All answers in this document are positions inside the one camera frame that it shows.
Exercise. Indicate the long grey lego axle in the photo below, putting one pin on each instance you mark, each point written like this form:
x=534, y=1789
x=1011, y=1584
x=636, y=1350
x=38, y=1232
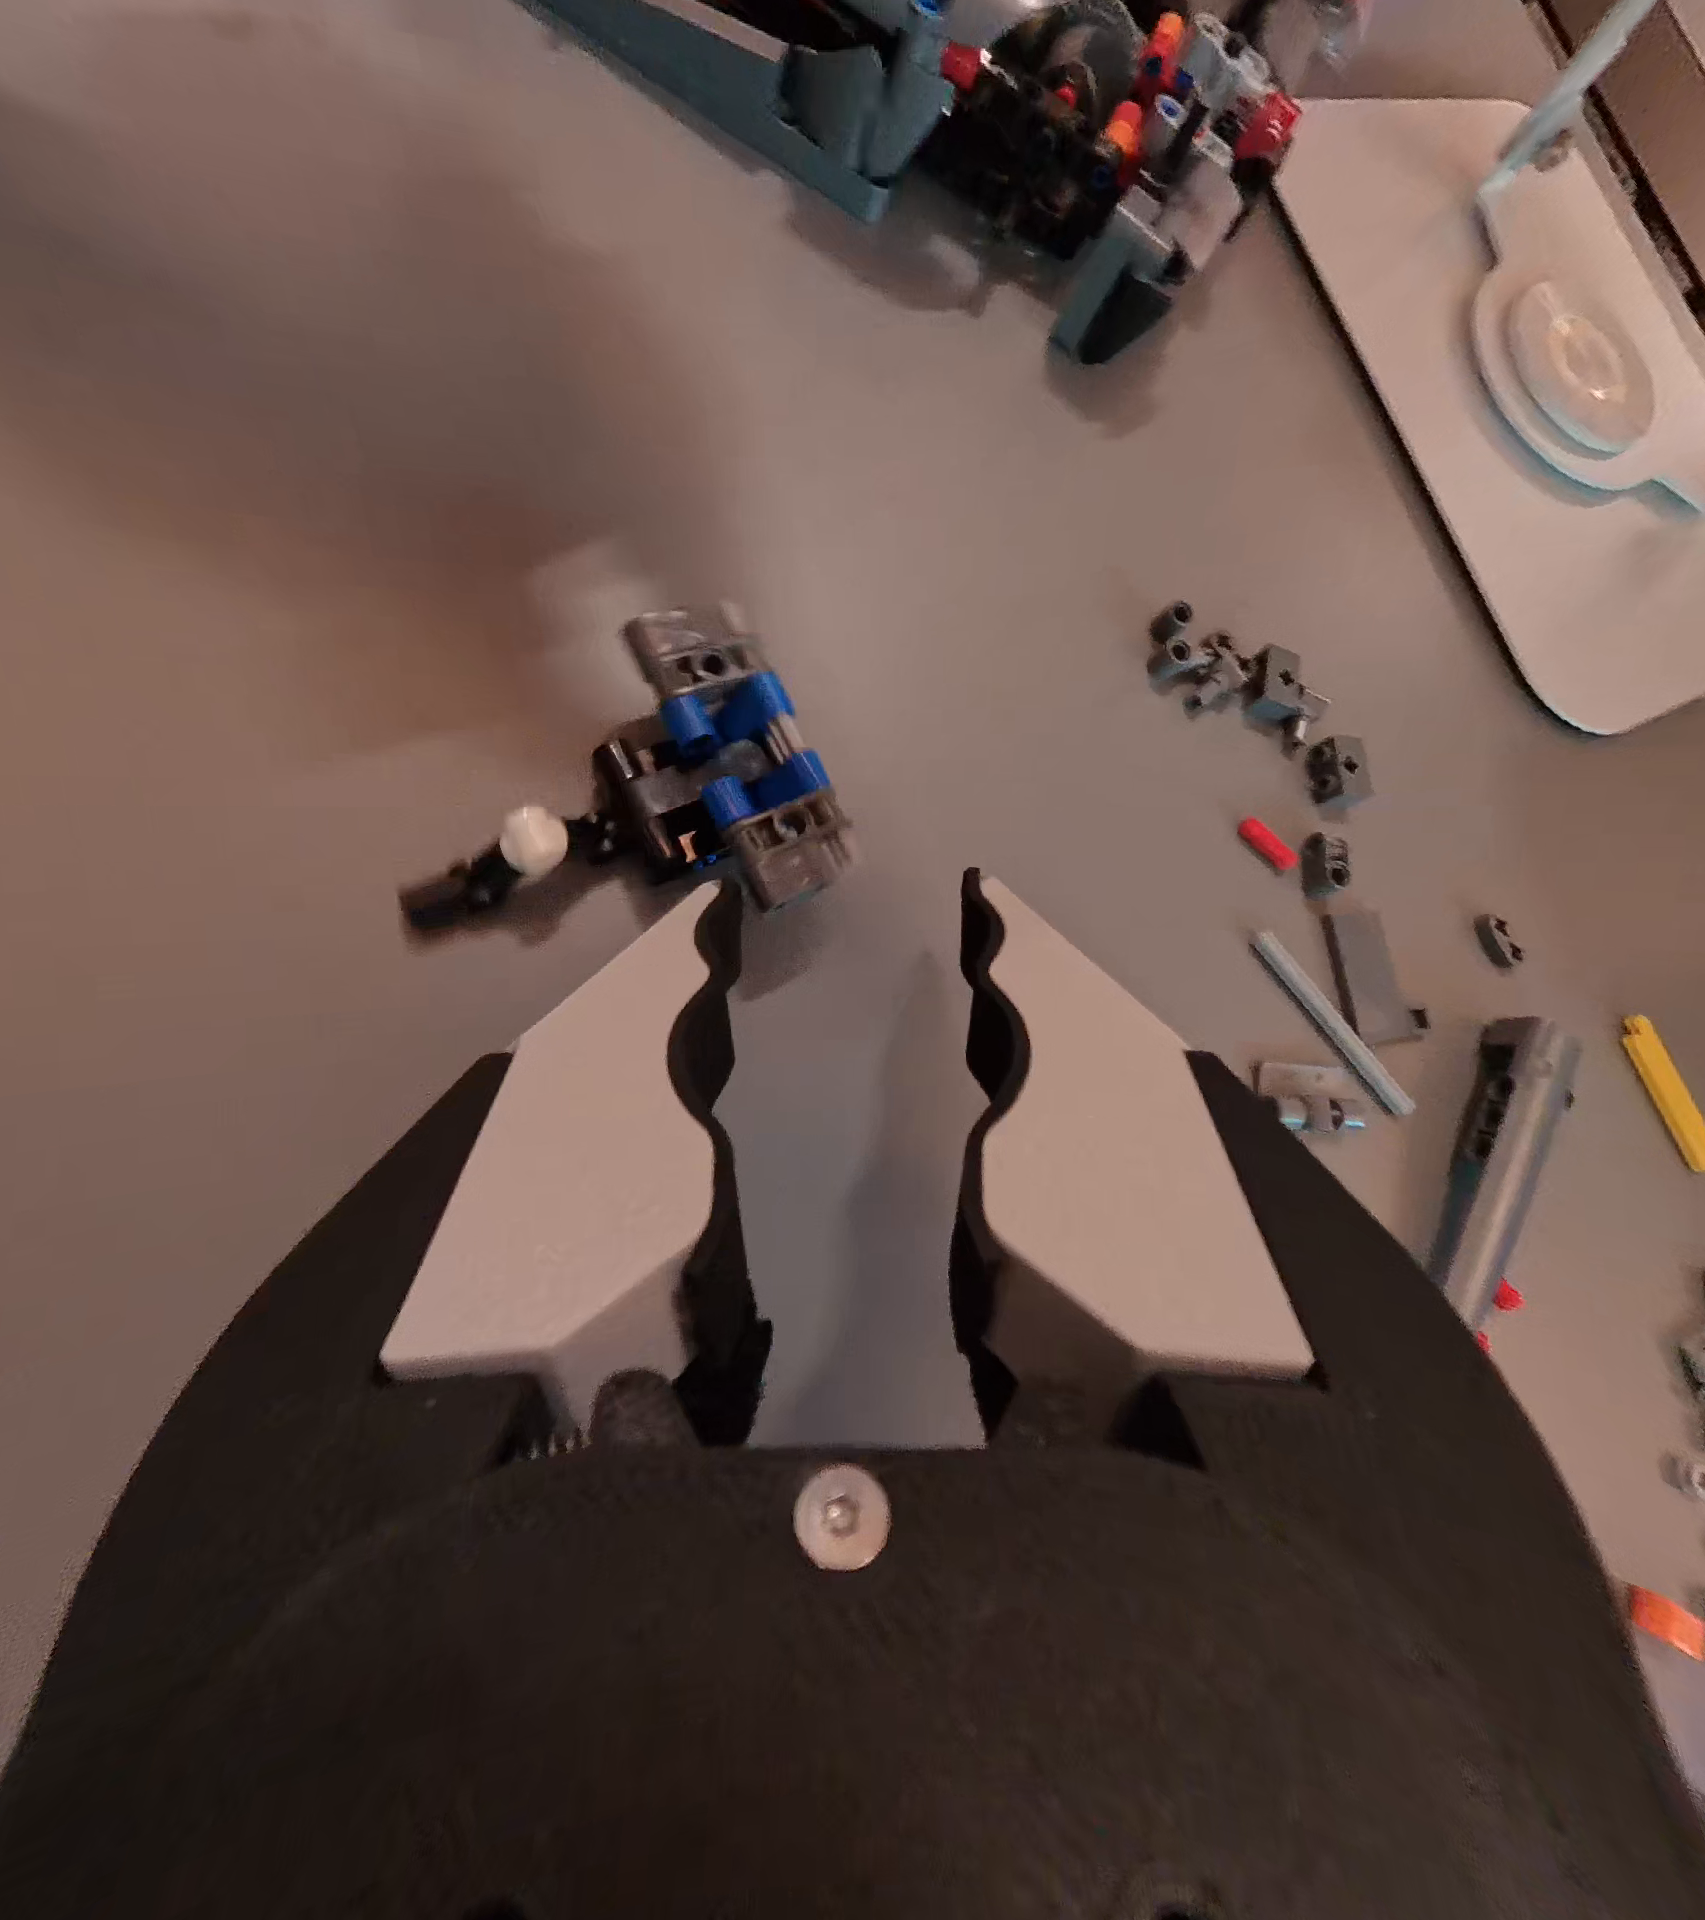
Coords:
x=1333, y=1025

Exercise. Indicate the long grey lego panel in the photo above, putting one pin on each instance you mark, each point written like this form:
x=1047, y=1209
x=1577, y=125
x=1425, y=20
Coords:
x=1506, y=1156

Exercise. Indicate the lego car chassis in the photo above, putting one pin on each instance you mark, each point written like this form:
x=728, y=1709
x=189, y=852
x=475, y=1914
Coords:
x=1017, y=136

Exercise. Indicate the blue and grey lego assembly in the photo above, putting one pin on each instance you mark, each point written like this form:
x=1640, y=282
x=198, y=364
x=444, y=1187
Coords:
x=733, y=751

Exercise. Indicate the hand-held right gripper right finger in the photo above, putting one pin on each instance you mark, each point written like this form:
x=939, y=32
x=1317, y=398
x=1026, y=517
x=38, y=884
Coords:
x=1137, y=1200

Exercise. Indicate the grey lego bracket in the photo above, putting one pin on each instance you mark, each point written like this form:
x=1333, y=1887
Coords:
x=1302, y=1088

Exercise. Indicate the red lego pin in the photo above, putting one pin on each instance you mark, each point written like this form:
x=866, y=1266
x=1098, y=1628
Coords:
x=1266, y=844

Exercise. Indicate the orange lego piece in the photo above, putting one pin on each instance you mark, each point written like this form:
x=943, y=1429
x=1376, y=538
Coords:
x=1665, y=1623

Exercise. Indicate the scattered red lego pins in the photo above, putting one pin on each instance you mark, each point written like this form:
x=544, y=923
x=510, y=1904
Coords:
x=1506, y=1299

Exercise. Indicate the white book stand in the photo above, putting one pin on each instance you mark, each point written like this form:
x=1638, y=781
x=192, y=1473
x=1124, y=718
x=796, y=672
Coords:
x=1466, y=375

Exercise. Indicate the dark grey lego connector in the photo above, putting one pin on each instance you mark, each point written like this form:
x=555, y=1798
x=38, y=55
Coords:
x=1324, y=868

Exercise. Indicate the yellow lego beam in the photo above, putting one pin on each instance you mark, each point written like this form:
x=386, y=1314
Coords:
x=1669, y=1095

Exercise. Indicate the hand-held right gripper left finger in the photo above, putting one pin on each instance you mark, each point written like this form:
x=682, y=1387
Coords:
x=567, y=1200

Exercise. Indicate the dark grey flat lego plate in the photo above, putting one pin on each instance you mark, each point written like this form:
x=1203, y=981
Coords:
x=1368, y=974

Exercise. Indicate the cluster of grey lego connectors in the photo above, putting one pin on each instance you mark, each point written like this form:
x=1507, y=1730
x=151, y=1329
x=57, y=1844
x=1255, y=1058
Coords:
x=1272, y=685

